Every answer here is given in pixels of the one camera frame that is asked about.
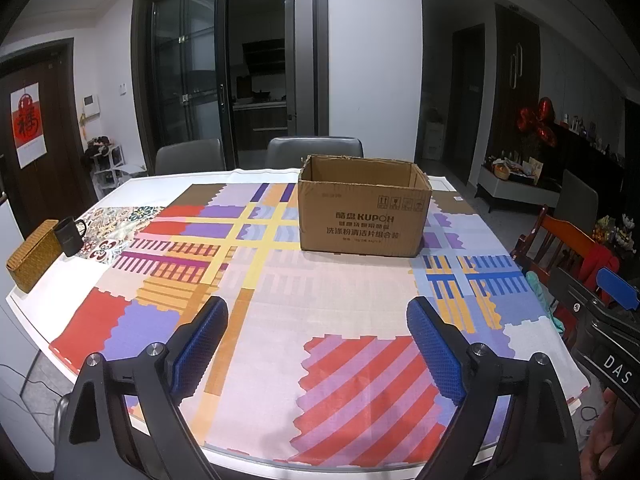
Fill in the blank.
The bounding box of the red garment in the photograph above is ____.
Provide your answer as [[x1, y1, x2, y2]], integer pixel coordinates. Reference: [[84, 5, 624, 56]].
[[575, 245, 621, 306]]

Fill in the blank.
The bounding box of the orange wooden chair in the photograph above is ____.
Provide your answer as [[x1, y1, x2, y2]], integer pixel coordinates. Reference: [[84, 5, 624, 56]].
[[510, 205, 621, 311]]

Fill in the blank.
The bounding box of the black mug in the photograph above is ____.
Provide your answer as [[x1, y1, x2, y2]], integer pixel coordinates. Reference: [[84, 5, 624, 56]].
[[54, 216, 88, 257]]

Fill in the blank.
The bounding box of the red foil balloon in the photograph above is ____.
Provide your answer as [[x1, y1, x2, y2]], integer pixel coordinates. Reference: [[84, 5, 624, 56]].
[[517, 97, 558, 148]]

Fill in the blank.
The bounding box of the woven storage box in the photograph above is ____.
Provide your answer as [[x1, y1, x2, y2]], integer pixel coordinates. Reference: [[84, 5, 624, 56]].
[[6, 219, 60, 293]]

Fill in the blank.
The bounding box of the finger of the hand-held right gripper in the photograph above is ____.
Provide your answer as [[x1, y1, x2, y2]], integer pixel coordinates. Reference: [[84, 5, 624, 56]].
[[596, 266, 640, 309], [550, 266, 640, 353]]

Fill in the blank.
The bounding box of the dark wardrobe with metal handles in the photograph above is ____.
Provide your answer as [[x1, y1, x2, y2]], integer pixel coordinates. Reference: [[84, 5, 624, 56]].
[[495, 4, 541, 156]]

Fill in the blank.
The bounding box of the black floor cable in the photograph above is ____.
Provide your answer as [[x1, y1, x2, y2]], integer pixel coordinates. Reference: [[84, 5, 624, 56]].
[[0, 364, 76, 403]]

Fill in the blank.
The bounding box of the white low cabinet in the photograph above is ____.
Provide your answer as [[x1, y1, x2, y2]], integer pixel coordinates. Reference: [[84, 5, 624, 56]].
[[475, 157, 561, 213]]

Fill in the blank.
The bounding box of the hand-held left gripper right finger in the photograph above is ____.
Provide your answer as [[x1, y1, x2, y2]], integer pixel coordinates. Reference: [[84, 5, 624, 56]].
[[406, 296, 583, 480]]

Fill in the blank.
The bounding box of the colourful bouquet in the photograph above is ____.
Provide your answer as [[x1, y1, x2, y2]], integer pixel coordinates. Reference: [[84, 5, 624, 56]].
[[592, 212, 636, 251]]

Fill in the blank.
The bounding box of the dark brown door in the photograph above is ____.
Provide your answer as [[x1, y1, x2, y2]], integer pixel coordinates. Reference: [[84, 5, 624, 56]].
[[0, 37, 96, 241]]

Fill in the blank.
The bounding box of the grey dining chair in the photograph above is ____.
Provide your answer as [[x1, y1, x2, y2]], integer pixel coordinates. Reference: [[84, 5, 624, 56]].
[[155, 138, 226, 177], [266, 136, 364, 168], [552, 169, 601, 233]]

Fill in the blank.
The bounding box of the teal cloth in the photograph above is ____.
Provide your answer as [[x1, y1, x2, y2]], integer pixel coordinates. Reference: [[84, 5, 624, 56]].
[[525, 272, 566, 336]]

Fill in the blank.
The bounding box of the floral patterned placemat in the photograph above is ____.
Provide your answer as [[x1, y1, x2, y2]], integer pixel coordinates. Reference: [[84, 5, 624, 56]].
[[75, 205, 166, 263]]

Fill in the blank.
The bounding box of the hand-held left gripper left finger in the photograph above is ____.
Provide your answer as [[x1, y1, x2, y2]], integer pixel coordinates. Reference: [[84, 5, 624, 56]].
[[52, 296, 230, 480]]

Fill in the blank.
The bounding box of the brown cardboard box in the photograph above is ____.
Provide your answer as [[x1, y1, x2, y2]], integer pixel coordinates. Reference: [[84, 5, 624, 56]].
[[297, 154, 433, 257]]

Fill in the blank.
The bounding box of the dark hallway door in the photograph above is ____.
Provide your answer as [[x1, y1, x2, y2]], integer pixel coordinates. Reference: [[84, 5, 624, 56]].
[[452, 22, 486, 186]]

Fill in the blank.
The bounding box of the dark framed glass sliding door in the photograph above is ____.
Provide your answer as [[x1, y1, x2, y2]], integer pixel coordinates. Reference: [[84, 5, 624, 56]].
[[132, 0, 328, 171]]

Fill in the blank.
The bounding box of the red wall poster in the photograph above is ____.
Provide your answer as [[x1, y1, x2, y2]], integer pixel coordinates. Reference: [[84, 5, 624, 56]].
[[11, 85, 47, 169]]

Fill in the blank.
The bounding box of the black range hood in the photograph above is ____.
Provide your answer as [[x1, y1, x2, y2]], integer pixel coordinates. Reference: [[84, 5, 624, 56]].
[[243, 40, 286, 73]]

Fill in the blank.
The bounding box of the dark sideboard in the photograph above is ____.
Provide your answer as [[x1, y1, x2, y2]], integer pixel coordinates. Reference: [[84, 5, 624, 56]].
[[540, 122, 626, 206]]

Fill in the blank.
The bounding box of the silver refrigerator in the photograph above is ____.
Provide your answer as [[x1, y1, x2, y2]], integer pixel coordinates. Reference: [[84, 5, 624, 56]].
[[285, 0, 316, 137]]

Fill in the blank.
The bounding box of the person's right hand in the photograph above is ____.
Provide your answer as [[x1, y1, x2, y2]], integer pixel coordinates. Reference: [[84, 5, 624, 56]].
[[580, 400, 640, 480]]

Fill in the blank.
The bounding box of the colourful patchwork tablecloth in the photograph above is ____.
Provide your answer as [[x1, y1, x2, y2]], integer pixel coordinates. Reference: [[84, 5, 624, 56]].
[[49, 180, 588, 466]]

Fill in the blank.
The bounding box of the white storage rack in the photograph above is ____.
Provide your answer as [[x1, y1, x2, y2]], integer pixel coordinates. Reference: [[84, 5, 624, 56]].
[[82, 136, 146, 201]]

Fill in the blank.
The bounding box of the dark kitchen cabinet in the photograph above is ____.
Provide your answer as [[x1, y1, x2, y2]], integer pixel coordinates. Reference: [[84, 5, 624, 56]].
[[234, 101, 288, 153]]

